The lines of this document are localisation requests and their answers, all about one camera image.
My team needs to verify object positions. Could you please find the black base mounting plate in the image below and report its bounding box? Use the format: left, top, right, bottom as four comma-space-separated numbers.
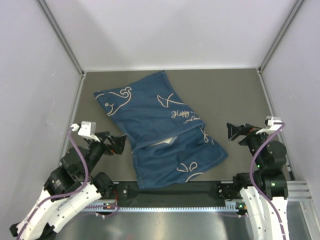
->
114, 180, 241, 202

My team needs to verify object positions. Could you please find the grey slotted cable duct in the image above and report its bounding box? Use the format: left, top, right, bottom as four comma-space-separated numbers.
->
83, 201, 247, 213

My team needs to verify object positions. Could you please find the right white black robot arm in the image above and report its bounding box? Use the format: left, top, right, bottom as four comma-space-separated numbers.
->
226, 116, 290, 240

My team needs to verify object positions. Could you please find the dark blue embroidered pillowcase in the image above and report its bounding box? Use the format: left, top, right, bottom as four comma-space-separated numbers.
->
94, 71, 228, 189

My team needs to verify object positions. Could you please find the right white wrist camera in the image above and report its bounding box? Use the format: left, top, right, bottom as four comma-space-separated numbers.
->
256, 116, 283, 135

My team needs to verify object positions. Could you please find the aluminium front frame rail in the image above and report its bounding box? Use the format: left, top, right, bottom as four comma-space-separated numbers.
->
39, 181, 313, 201

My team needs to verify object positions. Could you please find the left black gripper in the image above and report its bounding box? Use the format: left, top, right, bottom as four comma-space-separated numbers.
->
82, 130, 128, 178

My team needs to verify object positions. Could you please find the left aluminium frame post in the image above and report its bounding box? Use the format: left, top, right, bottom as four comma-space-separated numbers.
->
37, 0, 87, 182

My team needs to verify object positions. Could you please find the aluminium frame post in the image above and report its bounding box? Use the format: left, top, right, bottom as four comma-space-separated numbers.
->
37, 0, 87, 182
259, 0, 320, 181

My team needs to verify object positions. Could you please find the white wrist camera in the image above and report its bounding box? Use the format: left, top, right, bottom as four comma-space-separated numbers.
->
70, 121, 101, 143
256, 116, 283, 135

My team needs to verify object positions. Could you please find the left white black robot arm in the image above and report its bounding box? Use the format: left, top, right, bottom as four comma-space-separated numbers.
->
9, 131, 127, 240

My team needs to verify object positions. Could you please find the cream pillow with bear print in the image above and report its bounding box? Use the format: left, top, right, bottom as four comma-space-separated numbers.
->
150, 135, 178, 146

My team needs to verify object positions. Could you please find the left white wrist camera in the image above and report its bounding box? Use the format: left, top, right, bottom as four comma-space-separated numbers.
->
70, 121, 101, 143

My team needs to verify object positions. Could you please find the right aluminium frame post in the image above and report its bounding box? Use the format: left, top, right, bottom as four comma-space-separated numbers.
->
259, 0, 320, 181

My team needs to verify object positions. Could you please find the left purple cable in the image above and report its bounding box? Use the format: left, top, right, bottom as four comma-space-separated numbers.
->
14, 124, 121, 240

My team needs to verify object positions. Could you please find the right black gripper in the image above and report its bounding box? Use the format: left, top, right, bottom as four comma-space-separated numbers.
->
227, 121, 273, 168

